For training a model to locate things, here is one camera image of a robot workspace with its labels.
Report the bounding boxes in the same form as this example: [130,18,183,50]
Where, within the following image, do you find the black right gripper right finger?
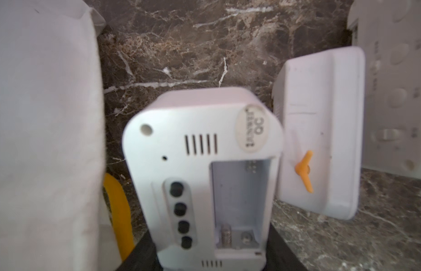
[264,224,307,271]

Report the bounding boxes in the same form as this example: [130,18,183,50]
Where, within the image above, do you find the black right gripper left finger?
[116,230,163,271]

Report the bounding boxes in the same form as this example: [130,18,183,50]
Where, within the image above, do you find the white canvas bag yellow handles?
[0,1,122,271]

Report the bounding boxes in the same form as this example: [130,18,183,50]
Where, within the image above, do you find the small white digital clock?
[122,87,284,271]

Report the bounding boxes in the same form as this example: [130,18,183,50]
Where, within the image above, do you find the white rectangular digital clock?
[347,0,421,179]

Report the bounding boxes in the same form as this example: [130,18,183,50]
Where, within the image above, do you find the white clock orange key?
[272,46,365,220]

